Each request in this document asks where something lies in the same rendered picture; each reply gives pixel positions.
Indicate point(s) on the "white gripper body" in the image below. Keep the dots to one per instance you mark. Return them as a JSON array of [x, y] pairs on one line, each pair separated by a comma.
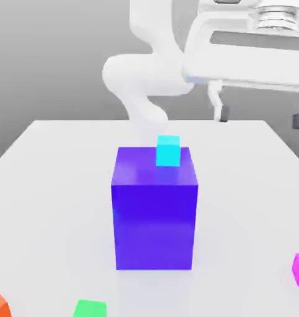
[[238, 64]]

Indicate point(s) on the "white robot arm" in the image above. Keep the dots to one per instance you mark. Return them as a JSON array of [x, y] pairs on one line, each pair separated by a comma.
[[144, 74]]

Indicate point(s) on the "small cyan cube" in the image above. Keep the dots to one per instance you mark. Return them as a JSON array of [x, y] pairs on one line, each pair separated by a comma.
[[168, 154]]

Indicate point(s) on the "small green cube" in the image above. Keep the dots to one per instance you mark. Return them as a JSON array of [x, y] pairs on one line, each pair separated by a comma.
[[89, 309]]

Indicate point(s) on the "large blue box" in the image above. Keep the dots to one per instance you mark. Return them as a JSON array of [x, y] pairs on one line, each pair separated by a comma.
[[154, 223]]

